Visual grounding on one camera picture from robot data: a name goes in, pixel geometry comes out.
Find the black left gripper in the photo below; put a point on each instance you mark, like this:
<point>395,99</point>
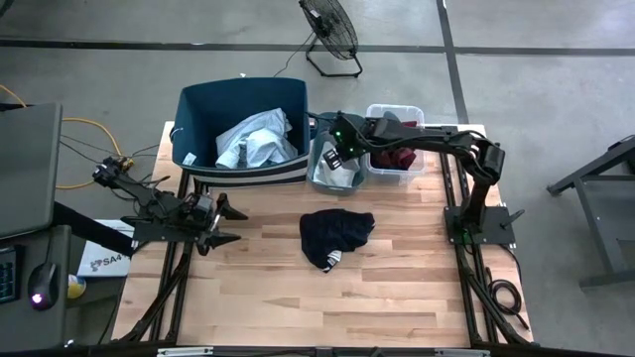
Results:
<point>201,213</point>

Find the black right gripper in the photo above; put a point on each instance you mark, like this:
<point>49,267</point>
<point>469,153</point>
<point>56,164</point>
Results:
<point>349,153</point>

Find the plain white sock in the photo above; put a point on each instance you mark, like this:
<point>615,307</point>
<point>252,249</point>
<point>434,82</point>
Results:
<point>342,177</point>

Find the maroon cloth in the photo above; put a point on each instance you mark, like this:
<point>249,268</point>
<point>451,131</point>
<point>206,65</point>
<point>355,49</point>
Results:
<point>399,158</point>

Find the black cloth with striped band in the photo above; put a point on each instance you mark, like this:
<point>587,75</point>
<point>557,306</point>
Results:
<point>332,233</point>

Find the light blue patterned shirt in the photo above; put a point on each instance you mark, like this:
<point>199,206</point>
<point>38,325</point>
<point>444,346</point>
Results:
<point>258,144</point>

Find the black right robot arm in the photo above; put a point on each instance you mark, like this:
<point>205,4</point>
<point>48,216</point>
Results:
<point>436,141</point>

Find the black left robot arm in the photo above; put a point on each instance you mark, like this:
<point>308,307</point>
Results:
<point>149,198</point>

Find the small teal plastic bin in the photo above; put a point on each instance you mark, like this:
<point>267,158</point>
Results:
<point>337,190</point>

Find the small dark grey cloth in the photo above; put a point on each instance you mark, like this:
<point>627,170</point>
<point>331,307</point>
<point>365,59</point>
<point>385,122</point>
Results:
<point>391,114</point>

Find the clear plastic bin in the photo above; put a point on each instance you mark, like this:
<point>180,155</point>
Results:
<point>419,171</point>

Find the navy fabric bin white stripes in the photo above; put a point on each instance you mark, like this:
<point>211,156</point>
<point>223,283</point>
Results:
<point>208,114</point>

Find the white printed cardboard box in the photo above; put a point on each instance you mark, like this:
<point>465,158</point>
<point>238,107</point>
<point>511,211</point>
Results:
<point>106,263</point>

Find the black floor fan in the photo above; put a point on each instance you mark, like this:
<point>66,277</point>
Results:
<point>330,25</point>

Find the black diagonal desk bar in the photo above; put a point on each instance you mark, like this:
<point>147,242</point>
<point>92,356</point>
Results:
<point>89,228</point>

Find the yellow and blue ball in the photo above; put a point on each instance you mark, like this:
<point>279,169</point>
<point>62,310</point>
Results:
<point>75,286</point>

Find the black computer mouse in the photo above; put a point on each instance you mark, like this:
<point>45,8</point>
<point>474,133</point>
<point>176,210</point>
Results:
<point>43,282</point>

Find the dark grey desk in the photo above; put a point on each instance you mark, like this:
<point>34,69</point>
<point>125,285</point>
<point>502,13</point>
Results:
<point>49,327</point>

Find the grey laptop lid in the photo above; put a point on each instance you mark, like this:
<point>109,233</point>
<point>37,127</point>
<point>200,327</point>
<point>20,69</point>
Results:
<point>27,168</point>

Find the black keyboard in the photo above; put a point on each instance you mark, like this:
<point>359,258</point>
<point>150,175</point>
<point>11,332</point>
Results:
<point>7,275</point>

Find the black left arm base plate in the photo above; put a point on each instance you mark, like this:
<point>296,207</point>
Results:
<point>149,234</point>

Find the black aluminium table frame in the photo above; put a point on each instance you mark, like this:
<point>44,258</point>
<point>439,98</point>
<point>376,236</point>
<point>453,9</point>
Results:
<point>273,353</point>

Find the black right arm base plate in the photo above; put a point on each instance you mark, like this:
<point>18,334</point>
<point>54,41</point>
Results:
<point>496,228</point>

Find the grey metal desk frame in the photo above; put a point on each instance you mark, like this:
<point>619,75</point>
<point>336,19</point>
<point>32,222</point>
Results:
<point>597,228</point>

